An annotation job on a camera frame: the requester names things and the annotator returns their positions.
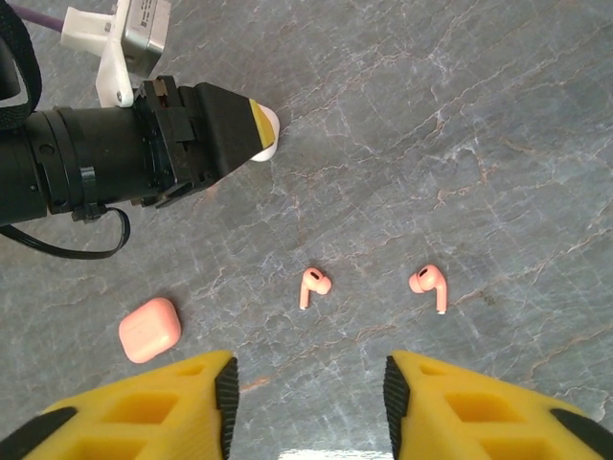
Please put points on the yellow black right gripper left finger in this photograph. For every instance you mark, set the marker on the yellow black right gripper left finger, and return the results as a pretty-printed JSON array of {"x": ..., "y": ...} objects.
[{"x": 143, "y": 421}]

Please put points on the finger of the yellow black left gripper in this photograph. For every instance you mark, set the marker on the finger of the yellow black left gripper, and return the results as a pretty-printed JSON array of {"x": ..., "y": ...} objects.
[{"x": 230, "y": 129}]

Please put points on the pink earbud charging case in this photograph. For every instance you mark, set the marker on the pink earbud charging case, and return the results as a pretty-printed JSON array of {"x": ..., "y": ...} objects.
[{"x": 151, "y": 330}]

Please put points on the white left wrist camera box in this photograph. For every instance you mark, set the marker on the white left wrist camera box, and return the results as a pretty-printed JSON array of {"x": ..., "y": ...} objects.
[{"x": 115, "y": 48}]

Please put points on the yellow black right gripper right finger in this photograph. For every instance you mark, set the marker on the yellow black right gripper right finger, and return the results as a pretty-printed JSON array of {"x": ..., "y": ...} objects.
[{"x": 479, "y": 421}]

